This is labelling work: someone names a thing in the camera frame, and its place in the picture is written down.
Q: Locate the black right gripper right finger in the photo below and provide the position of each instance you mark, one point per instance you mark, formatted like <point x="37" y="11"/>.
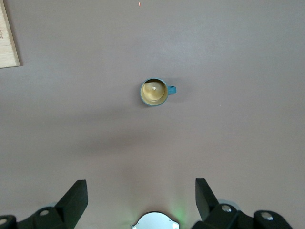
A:
<point x="207" y="202"/>

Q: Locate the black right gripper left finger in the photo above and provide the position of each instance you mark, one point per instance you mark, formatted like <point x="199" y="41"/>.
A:
<point x="69" y="202"/>

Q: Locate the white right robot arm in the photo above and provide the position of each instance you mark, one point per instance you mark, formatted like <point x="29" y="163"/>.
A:
<point x="155" y="221"/>

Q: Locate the bamboo cutting board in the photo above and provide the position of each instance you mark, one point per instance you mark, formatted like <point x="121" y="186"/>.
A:
<point x="6" y="43"/>

